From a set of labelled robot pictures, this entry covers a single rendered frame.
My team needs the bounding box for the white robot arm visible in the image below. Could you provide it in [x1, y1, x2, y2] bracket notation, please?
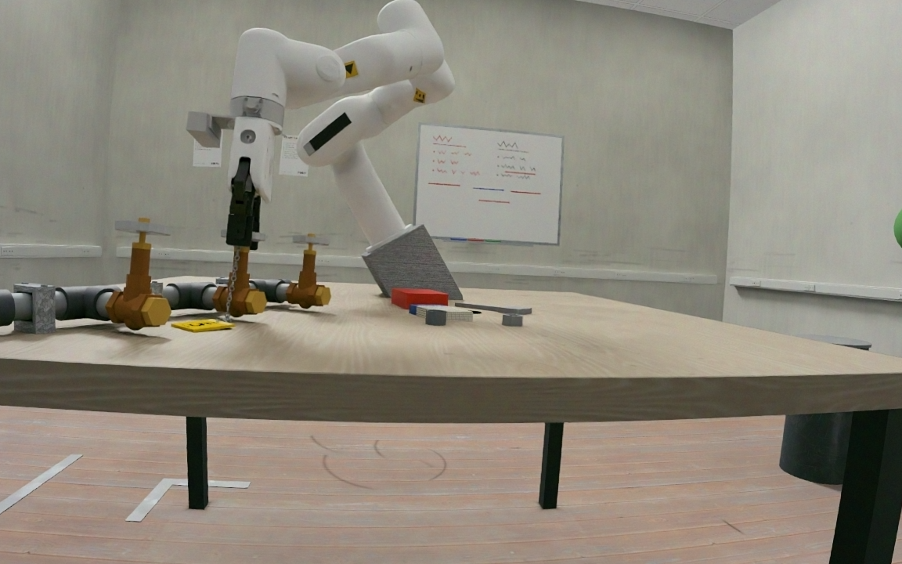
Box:
[186, 0, 455, 253]

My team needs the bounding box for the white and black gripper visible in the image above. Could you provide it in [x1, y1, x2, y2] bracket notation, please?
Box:
[226, 117, 283, 251]

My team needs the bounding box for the red rectangular block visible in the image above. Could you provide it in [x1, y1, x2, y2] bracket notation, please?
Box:
[391, 288, 449, 309]

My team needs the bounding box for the yellow square tag with silver chain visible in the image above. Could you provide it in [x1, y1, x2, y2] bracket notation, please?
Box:
[171, 246, 242, 332]

